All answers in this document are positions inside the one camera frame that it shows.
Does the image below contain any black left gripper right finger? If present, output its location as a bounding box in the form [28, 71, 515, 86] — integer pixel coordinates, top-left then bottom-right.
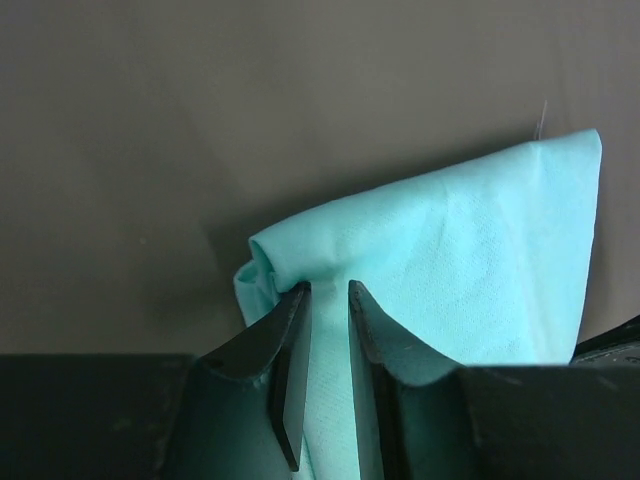
[348, 281, 639, 479]

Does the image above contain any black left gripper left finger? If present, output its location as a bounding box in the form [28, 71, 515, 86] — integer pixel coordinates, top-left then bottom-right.
[1, 282, 311, 479]

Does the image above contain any teal t shirt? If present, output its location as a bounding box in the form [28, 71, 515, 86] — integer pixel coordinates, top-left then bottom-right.
[233, 130, 602, 479]

